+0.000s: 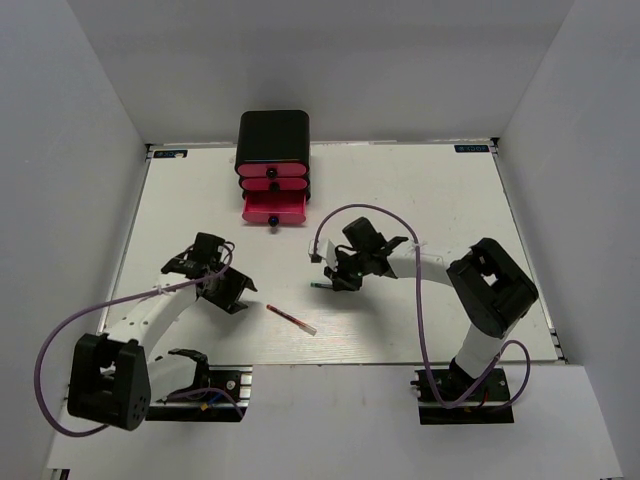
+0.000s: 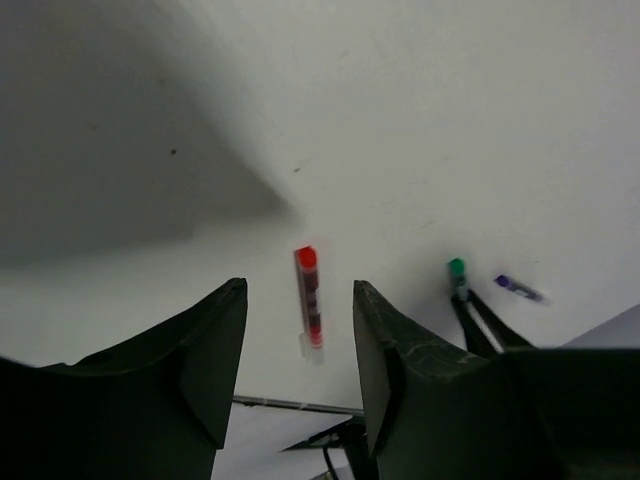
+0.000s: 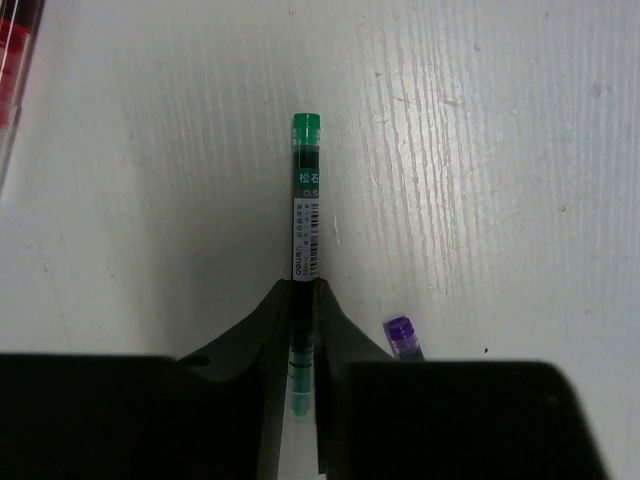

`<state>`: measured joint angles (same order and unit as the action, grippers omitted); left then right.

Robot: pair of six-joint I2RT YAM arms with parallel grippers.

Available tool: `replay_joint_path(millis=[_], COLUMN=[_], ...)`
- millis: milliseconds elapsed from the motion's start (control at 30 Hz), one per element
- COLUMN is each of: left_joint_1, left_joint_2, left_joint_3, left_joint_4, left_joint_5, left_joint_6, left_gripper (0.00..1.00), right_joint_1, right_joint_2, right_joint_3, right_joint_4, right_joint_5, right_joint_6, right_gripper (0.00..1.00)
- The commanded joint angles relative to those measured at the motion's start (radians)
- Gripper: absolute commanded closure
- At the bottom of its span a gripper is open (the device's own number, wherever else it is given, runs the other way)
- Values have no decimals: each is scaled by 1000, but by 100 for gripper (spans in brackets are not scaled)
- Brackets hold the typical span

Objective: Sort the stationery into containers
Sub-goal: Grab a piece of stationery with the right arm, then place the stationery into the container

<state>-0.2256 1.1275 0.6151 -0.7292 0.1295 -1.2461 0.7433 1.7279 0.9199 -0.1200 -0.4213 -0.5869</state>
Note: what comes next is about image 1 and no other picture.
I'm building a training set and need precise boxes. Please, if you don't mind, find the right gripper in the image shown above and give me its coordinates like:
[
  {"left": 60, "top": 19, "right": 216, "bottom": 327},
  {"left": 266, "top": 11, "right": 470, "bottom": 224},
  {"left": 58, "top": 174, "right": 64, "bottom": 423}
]
[{"left": 325, "top": 249, "right": 372, "bottom": 291}]

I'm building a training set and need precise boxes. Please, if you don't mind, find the pink drawer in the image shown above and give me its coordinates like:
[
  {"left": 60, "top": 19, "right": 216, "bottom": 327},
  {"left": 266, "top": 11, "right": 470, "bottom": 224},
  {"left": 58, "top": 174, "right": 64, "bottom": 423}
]
[
  {"left": 242, "top": 191, "right": 307, "bottom": 228},
  {"left": 236, "top": 163, "right": 308, "bottom": 179},
  {"left": 240, "top": 177, "right": 309, "bottom": 192}
]

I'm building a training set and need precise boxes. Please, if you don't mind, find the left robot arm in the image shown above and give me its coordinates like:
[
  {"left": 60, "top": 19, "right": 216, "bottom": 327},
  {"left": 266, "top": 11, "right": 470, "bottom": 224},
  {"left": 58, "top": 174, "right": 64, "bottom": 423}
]
[{"left": 67, "top": 233, "right": 255, "bottom": 431}]

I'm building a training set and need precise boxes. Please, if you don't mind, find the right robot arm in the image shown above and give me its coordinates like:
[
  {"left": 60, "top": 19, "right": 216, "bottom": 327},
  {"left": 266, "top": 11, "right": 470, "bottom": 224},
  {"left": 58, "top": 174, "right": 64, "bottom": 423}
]
[{"left": 309, "top": 217, "right": 539, "bottom": 399}]

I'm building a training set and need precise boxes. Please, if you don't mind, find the red pen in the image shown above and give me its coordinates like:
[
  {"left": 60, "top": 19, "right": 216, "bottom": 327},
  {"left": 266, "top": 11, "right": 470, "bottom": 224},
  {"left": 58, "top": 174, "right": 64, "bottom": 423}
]
[{"left": 266, "top": 304, "right": 317, "bottom": 336}]

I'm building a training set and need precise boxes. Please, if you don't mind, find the black drawer cabinet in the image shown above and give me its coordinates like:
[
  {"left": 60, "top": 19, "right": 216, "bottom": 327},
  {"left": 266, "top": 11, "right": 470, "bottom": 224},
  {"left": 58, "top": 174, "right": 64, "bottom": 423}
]
[{"left": 234, "top": 110, "right": 311, "bottom": 199}]

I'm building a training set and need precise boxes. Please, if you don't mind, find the left blue label sticker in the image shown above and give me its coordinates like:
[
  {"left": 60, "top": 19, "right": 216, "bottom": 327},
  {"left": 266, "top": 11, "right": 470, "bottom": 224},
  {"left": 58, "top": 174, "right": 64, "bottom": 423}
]
[{"left": 153, "top": 149, "right": 188, "bottom": 159}]

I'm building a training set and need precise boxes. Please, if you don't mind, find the blue label sticker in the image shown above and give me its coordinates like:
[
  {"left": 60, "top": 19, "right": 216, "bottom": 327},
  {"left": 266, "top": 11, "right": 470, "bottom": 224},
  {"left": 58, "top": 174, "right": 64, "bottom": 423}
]
[
  {"left": 454, "top": 144, "right": 491, "bottom": 153},
  {"left": 153, "top": 149, "right": 188, "bottom": 159}
]

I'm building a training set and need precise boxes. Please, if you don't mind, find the right blue label sticker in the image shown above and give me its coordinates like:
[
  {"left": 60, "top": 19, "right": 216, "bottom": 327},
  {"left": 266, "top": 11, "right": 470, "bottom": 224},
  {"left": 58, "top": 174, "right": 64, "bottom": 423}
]
[{"left": 454, "top": 144, "right": 491, "bottom": 153}]

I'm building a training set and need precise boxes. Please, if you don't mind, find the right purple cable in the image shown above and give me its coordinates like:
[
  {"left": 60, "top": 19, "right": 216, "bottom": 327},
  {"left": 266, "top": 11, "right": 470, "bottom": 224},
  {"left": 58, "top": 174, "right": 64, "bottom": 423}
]
[{"left": 313, "top": 203, "right": 532, "bottom": 410}]

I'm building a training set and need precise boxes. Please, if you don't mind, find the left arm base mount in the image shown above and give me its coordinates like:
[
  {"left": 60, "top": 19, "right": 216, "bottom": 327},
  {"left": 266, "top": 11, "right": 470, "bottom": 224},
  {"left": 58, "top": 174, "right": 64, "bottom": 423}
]
[{"left": 145, "top": 366, "right": 253, "bottom": 423}]

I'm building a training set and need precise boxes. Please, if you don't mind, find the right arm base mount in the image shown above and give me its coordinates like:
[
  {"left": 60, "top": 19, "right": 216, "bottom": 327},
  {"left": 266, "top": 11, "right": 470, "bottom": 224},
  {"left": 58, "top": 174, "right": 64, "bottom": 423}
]
[{"left": 410, "top": 368, "right": 514, "bottom": 426}]

